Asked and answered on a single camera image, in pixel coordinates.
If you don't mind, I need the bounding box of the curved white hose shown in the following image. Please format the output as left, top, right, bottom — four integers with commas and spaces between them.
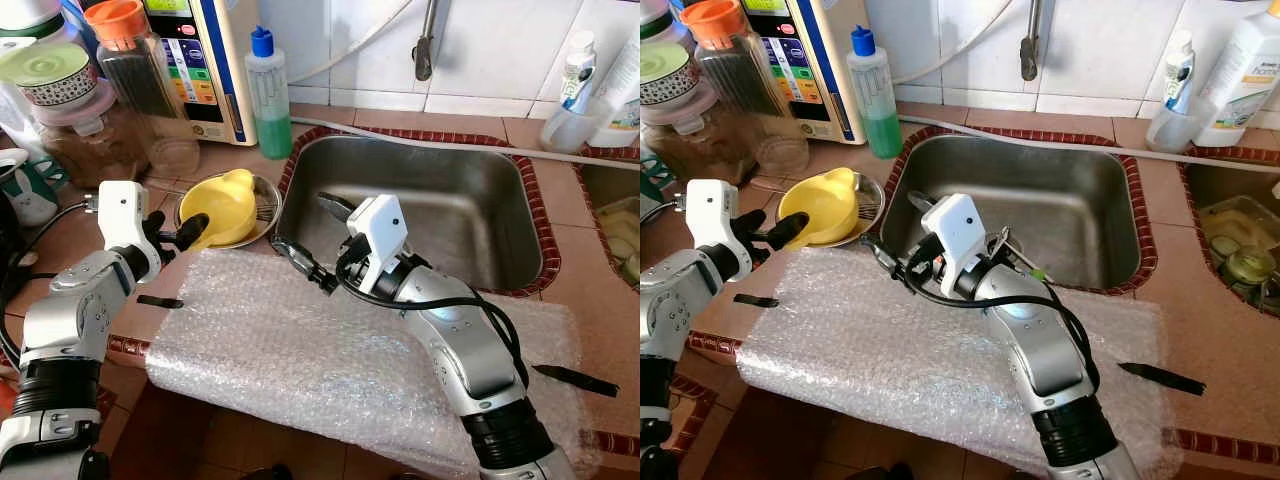
895, 0, 1031, 86
290, 0, 426, 86

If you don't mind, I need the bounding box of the round glass jar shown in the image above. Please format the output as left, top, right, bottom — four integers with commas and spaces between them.
1220, 245, 1279, 286

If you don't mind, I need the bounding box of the yellow plastic bowl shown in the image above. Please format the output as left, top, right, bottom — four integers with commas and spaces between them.
178, 168, 259, 249
778, 167, 859, 249

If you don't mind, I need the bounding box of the steel plate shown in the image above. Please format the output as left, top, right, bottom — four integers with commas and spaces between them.
172, 172, 283, 251
775, 172, 886, 251

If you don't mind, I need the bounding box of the jar of brown powder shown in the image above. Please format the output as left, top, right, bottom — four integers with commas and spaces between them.
30, 85, 151, 189
640, 85, 756, 189

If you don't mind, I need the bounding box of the grey faucet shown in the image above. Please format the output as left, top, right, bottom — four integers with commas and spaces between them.
415, 0, 441, 83
1020, 0, 1046, 83

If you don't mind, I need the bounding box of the clear plastic cup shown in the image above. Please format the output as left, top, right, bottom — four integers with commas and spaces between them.
540, 80, 611, 154
1147, 80, 1216, 154

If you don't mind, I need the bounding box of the white green mug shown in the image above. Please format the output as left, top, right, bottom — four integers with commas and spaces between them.
0, 148, 66, 229
640, 150, 673, 216

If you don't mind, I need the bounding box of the white detergent bottle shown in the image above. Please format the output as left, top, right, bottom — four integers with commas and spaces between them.
1195, 0, 1280, 149
588, 30, 641, 149

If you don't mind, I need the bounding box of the white jar green band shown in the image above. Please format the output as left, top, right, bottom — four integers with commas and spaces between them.
640, 0, 673, 41
0, 0, 66, 41

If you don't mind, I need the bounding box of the small white tube bottle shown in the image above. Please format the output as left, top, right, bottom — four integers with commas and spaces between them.
560, 30, 598, 113
1162, 30, 1196, 113

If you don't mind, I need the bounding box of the green dish soap bottle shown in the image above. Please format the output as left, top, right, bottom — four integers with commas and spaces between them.
245, 27, 294, 161
848, 27, 903, 161

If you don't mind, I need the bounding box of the patterned bowl green lid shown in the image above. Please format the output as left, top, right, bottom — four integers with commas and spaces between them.
0, 42, 98, 109
640, 42, 701, 109

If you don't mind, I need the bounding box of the green utensil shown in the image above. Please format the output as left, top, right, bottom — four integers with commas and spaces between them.
985, 226, 1051, 283

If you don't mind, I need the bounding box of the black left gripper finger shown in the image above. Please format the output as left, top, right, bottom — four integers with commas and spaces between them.
172, 213, 212, 251
765, 212, 811, 251

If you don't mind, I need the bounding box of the clear bubble wrap sheet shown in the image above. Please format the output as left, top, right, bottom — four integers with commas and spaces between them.
145, 250, 586, 477
735, 250, 1181, 479

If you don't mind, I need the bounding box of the clear plastic container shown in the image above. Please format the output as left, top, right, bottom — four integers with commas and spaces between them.
600, 200, 641, 261
1200, 195, 1271, 251

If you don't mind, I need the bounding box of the straight white pipe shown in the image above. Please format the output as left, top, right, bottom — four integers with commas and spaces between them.
290, 115, 641, 171
900, 115, 1280, 171

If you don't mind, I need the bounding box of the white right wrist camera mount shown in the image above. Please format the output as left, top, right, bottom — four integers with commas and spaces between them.
345, 195, 411, 296
920, 193, 991, 296

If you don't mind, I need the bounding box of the clear jar orange lid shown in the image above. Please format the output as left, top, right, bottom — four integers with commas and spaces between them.
83, 0, 201, 181
678, 0, 809, 179

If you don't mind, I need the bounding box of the beige water ionizer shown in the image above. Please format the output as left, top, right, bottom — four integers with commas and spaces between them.
140, 0, 259, 146
740, 0, 863, 146

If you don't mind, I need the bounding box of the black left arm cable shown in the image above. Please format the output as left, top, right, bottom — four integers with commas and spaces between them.
640, 198, 693, 229
0, 195, 101, 371

